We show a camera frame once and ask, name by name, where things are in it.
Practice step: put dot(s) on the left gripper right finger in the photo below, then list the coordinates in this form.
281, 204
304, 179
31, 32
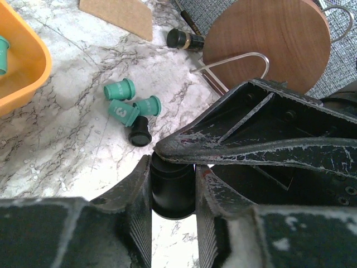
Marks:
233, 231

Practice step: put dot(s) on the teal coffee capsule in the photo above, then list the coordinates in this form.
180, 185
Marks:
149, 107
122, 90
4, 46
123, 112

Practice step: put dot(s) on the brown cardboard sheet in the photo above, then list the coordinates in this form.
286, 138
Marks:
132, 16

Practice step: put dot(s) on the orange plastic storage basket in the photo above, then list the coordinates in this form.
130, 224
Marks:
29, 61

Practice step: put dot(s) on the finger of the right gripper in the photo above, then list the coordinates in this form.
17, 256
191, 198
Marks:
264, 123

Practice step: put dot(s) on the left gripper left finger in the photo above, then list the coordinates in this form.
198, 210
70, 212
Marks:
112, 230

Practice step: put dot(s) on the dark gold banded bottle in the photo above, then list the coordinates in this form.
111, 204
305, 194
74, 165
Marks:
178, 39

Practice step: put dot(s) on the round wooden board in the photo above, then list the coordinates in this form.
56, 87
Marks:
293, 35

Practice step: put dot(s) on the black coffee capsule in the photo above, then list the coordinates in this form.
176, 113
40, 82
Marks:
173, 188
139, 135

